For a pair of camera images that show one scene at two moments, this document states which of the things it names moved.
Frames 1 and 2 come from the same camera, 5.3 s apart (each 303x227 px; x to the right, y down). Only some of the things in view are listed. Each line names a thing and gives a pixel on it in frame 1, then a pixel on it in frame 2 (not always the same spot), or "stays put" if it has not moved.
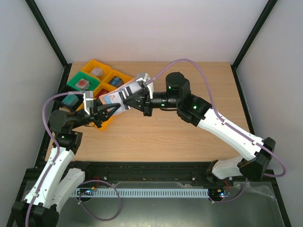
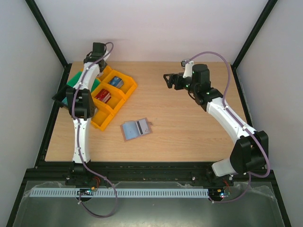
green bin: (93, 81) stays put
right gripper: (146, 101) to (176, 80)
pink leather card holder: (117, 96) to (133, 129)
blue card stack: (116, 81) stays put
